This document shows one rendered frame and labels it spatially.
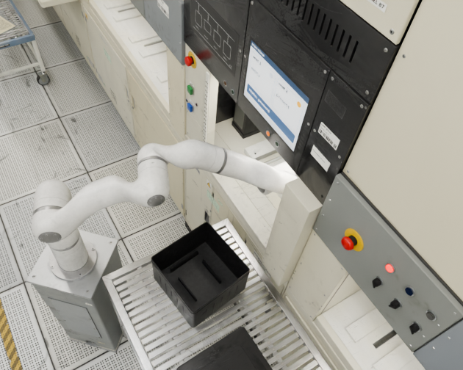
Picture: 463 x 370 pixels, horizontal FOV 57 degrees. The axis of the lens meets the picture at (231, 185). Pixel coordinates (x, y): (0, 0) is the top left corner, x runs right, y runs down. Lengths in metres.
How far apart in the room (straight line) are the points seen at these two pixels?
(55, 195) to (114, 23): 1.56
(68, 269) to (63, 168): 1.44
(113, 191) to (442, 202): 0.97
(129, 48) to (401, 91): 1.98
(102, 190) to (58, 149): 1.89
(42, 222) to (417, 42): 1.20
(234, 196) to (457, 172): 1.17
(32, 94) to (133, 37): 1.32
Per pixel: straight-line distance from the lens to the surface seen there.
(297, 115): 1.23
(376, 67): 0.97
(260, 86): 1.35
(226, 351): 1.63
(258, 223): 1.85
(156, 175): 1.40
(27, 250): 2.92
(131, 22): 2.91
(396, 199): 1.08
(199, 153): 1.36
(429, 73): 0.90
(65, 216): 1.52
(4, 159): 3.40
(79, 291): 1.86
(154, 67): 2.55
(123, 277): 1.86
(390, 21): 0.93
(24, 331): 2.71
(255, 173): 1.46
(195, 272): 1.83
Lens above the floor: 2.43
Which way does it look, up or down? 53 degrees down
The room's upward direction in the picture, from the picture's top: 8 degrees clockwise
